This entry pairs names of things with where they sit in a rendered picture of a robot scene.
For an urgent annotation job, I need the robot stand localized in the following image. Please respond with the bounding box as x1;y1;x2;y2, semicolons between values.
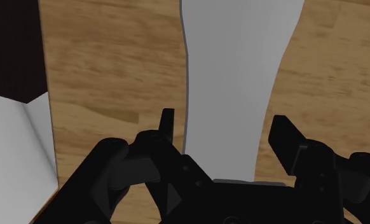
0;0;48;104

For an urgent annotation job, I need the grey flat curved slab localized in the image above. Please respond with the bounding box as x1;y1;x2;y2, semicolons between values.
179;0;306;183

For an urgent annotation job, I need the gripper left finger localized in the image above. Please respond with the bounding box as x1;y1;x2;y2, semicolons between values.
32;108;214;224

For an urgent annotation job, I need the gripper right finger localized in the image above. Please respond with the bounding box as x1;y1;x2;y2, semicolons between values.
267;115;370;224

